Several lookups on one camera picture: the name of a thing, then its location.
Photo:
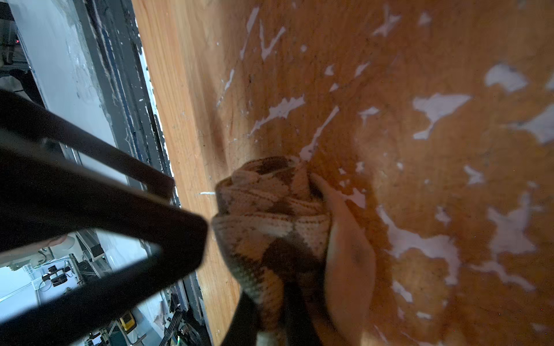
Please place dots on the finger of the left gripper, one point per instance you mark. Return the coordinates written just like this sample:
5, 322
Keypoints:
57, 179

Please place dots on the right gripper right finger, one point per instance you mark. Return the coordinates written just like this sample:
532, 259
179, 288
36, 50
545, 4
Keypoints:
298, 324

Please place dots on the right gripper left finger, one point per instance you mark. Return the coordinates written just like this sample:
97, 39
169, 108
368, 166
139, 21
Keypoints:
244, 326

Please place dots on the brown argyle sock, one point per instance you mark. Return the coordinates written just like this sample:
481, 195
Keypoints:
278, 223

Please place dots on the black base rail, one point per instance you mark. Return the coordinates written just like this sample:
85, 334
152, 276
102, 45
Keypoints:
120, 66

